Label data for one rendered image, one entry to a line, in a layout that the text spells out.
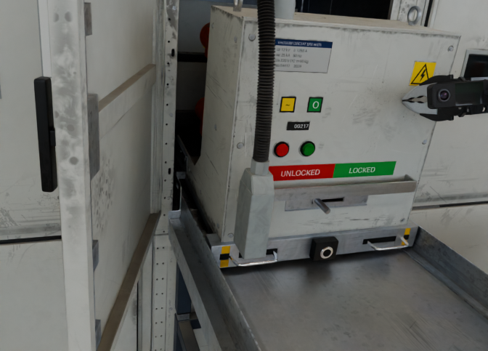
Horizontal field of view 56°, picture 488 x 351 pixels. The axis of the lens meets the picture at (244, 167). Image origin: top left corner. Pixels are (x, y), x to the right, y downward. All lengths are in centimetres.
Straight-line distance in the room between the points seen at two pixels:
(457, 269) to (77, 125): 91
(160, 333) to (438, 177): 100
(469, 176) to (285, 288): 88
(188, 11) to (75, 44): 126
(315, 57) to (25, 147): 67
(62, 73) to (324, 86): 56
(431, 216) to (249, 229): 90
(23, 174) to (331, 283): 74
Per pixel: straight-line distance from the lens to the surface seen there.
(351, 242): 114
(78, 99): 52
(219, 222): 100
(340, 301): 101
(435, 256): 122
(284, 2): 90
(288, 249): 107
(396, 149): 110
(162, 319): 143
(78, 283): 62
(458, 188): 168
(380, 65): 100
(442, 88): 90
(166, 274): 134
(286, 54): 89
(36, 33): 109
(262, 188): 84
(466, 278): 116
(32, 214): 120
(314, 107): 94
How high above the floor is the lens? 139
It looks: 20 degrees down
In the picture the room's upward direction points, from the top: 5 degrees clockwise
